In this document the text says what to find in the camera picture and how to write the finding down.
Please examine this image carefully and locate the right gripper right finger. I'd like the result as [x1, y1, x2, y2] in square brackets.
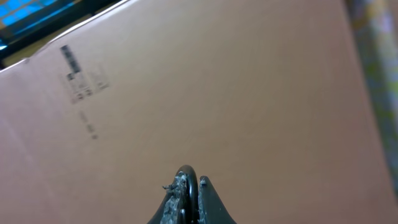
[198, 176, 236, 224]

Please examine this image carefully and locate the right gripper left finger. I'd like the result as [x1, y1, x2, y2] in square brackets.
[148, 171, 188, 224]

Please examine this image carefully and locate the brown cardboard backboard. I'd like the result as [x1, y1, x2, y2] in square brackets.
[1, 1, 397, 223]

